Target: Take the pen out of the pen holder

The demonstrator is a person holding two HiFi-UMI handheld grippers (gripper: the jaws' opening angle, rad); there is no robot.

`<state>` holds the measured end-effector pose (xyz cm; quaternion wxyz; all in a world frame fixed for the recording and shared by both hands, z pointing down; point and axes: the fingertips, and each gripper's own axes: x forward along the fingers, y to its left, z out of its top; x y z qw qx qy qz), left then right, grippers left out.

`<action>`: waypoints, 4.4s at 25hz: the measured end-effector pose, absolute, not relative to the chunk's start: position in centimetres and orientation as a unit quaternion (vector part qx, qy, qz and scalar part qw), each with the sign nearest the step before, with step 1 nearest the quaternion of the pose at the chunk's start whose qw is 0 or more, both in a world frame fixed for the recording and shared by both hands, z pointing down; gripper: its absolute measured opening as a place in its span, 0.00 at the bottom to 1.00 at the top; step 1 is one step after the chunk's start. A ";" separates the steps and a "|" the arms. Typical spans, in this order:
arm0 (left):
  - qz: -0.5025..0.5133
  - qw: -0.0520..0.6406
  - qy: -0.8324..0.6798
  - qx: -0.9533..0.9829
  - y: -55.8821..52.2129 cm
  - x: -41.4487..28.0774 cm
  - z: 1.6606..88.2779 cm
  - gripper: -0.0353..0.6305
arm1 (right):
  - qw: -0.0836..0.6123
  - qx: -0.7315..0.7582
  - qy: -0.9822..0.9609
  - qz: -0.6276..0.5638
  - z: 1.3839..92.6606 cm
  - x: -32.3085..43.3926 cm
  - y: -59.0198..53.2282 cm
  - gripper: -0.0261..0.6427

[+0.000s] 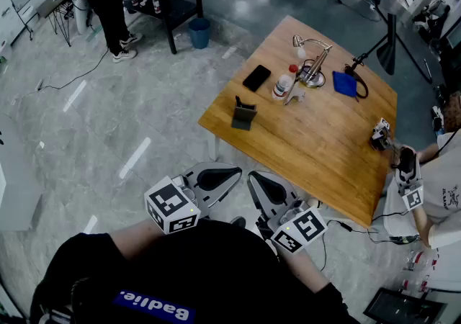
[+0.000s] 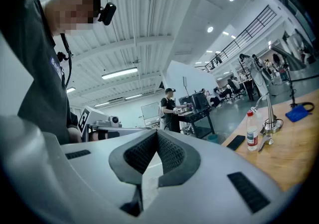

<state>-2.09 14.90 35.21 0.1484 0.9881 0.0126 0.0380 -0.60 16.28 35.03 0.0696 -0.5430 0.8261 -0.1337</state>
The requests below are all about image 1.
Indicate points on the black smartphone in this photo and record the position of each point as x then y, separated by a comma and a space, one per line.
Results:
256, 78

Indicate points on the clear acrylic stand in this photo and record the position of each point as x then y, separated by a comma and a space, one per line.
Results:
294, 95

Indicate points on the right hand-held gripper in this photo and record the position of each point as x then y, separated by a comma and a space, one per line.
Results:
306, 225

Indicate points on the white table leg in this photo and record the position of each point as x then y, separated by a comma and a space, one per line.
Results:
214, 148

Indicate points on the blue waste bin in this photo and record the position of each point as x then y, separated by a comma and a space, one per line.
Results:
199, 32

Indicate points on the clear bottle with red cap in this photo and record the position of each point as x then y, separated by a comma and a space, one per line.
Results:
282, 85

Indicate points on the person's black shoe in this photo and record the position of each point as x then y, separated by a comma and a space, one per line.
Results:
238, 222

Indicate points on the brown cardboard box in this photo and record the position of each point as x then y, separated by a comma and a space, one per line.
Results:
244, 117

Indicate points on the person's black shirt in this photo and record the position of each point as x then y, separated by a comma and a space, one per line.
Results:
201, 272

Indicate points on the silver desk lamp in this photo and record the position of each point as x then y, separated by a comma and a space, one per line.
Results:
317, 63

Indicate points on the black floor stand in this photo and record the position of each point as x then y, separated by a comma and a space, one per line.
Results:
388, 49

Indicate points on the cluster of clear bottles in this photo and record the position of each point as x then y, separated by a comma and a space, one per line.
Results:
419, 268

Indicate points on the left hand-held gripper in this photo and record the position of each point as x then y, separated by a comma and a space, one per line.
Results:
169, 203

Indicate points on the black flat screen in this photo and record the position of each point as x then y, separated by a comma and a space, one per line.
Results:
403, 306

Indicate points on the person's left forearm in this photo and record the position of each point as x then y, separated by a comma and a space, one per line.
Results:
137, 239

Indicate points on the person's right forearm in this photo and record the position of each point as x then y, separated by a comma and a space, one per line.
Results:
306, 268

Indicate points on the blue cloth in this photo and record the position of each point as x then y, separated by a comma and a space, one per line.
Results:
344, 82

